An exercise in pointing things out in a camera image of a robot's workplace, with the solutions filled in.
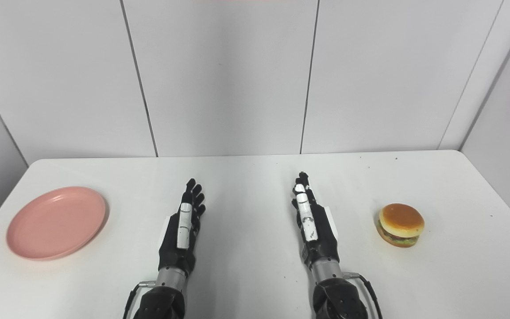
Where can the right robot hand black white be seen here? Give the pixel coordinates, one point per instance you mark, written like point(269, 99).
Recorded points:
point(319, 239)

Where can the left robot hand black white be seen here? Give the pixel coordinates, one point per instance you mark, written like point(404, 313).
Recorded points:
point(179, 248)

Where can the toy hamburger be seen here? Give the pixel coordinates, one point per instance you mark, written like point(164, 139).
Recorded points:
point(400, 225)

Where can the pink round plate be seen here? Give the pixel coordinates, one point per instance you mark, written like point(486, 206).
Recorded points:
point(56, 222)

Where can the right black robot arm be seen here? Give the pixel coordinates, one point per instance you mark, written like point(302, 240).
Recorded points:
point(337, 297)

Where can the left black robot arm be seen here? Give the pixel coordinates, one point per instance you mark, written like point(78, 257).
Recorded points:
point(164, 297)

